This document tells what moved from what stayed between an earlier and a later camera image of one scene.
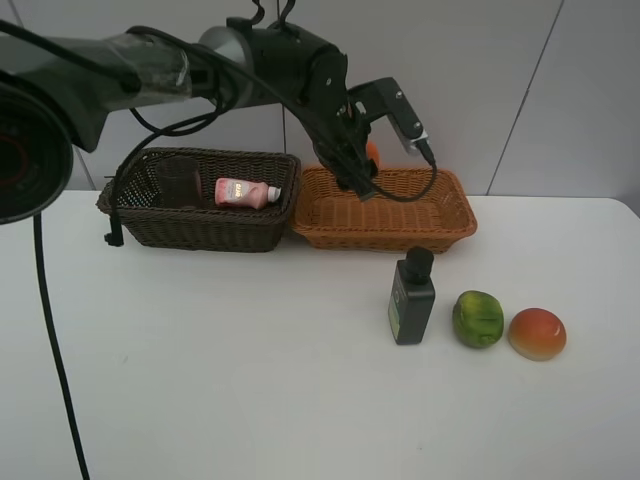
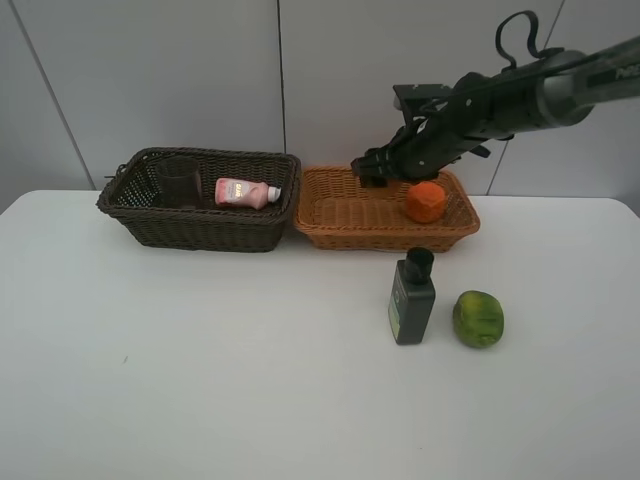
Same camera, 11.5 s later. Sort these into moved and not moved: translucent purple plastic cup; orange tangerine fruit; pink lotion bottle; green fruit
Moved: orange tangerine fruit
Not moved: pink lotion bottle; translucent purple plastic cup; green fruit
